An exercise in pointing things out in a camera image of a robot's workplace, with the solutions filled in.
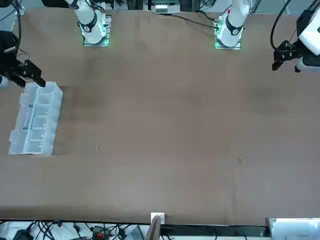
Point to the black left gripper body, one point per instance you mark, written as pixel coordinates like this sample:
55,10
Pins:
291,51

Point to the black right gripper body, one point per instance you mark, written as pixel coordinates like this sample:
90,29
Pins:
7,57

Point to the small silver screw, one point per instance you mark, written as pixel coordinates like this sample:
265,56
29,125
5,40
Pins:
97,146

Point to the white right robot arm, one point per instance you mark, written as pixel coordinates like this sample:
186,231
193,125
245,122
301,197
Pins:
87,17

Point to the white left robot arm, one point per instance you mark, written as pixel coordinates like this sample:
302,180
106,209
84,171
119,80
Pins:
233,25

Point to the transparent plastic compartment box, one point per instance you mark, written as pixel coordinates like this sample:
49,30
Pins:
35,120

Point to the white box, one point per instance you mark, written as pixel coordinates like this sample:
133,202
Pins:
295,228

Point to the grey device with vents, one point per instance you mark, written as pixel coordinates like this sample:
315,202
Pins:
162,8

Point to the large black power adapter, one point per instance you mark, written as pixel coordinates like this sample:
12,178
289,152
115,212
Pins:
22,235

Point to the orange and black connector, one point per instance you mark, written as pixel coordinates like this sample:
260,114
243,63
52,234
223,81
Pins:
98,232

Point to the grey power adapter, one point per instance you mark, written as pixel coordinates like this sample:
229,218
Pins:
136,233

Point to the aluminium profile rail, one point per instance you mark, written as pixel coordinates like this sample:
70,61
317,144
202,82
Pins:
154,227

